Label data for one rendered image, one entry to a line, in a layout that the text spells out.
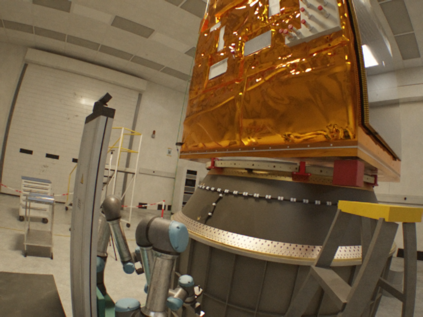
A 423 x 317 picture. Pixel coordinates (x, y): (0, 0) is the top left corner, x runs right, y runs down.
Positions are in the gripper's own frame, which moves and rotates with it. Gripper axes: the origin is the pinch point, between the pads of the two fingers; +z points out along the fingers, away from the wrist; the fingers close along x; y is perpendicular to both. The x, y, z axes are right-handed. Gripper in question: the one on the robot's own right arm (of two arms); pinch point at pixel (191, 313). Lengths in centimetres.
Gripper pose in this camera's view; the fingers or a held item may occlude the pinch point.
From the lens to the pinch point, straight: 147.2
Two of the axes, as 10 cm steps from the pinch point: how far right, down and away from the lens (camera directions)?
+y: -6.6, 2.4, -7.1
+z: 0.4, 9.6, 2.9
